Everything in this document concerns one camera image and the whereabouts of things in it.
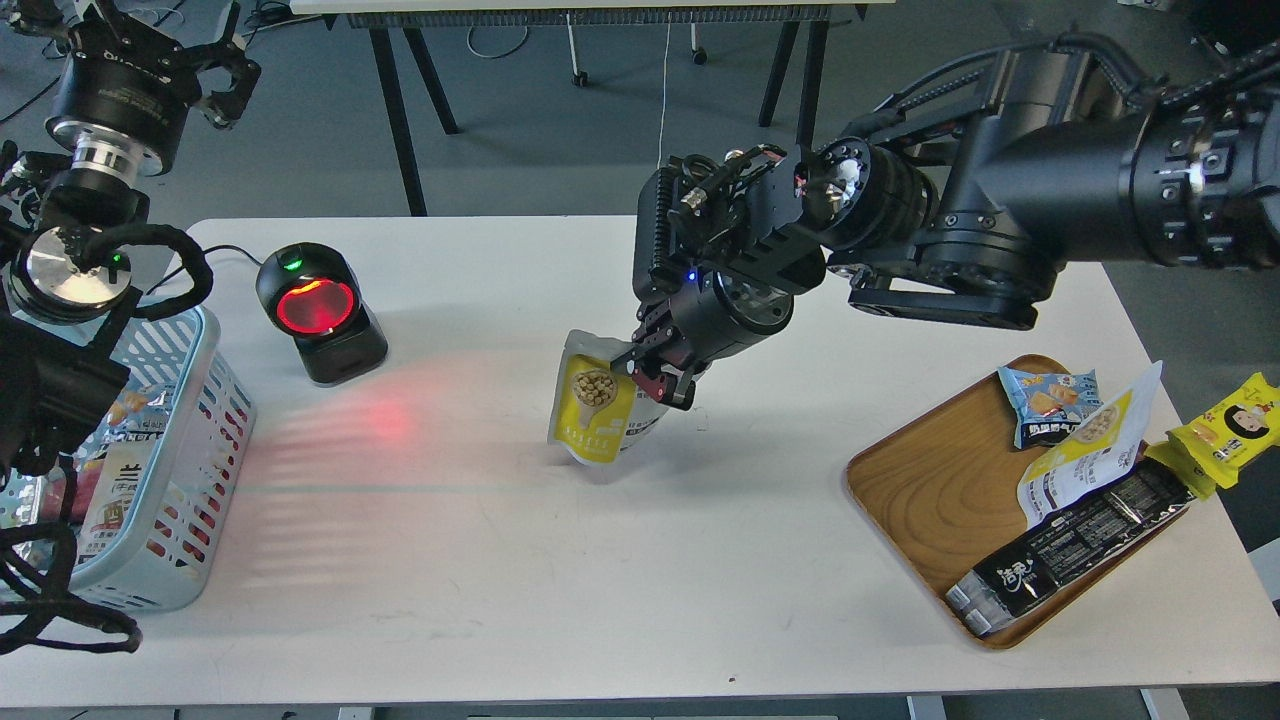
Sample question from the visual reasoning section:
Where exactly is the yellow white snack pouch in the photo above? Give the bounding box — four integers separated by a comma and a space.
547, 329, 668, 465

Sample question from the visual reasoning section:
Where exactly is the wooden tray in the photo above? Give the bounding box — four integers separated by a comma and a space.
845, 373, 1164, 650

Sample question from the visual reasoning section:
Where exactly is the white hanging cable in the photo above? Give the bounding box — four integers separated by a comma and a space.
655, 22, 673, 170

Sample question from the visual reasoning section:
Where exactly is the black long snack package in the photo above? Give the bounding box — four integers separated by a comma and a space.
943, 459, 1196, 637

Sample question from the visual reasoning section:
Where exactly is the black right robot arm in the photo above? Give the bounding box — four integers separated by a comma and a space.
611, 33, 1279, 409

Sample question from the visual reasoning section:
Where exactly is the white snack pack in basket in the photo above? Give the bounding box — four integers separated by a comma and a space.
76, 382, 177, 564

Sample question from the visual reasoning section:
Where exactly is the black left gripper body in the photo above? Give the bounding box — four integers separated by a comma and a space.
45, 20, 201, 176

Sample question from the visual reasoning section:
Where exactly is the light blue plastic basket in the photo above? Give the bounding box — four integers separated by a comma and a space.
3, 307, 256, 612

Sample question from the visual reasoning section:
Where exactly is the black leg background table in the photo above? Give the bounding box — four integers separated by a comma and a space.
287, 1, 870, 217

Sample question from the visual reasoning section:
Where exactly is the blue snack packet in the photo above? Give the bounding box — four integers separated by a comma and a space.
997, 366, 1103, 450

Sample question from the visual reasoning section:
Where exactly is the yellow white snack bag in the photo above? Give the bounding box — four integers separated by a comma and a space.
1016, 361, 1164, 530

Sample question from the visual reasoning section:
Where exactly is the black barcode scanner red window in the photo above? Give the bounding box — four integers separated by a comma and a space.
255, 242, 389, 386

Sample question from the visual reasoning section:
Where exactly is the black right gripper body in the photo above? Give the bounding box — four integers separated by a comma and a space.
634, 145, 829, 363

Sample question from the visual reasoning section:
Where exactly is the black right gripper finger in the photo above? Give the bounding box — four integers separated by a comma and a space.
635, 355, 707, 411
608, 325, 678, 384

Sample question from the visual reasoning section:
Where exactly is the yellow cartoon snack packet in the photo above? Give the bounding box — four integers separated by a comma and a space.
1146, 372, 1279, 500

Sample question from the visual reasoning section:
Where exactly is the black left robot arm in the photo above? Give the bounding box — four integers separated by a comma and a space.
3, 1, 261, 480

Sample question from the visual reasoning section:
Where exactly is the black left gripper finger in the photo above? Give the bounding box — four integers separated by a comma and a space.
5, 1, 131, 41
189, 42, 262, 131

